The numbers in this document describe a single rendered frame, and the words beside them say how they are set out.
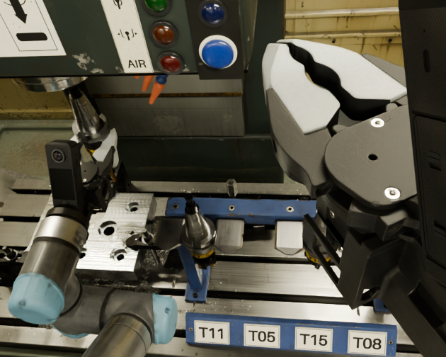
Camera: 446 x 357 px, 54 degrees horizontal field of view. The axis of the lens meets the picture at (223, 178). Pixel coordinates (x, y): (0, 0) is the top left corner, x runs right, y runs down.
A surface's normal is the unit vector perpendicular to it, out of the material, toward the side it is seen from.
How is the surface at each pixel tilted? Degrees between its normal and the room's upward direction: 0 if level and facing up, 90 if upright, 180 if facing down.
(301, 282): 0
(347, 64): 0
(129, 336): 45
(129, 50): 90
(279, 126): 0
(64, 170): 58
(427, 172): 89
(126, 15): 90
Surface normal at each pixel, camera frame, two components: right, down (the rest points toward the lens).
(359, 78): -0.10, -0.64
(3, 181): 0.31, -0.58
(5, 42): -0.11, 0.77
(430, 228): -0.92, 0.34
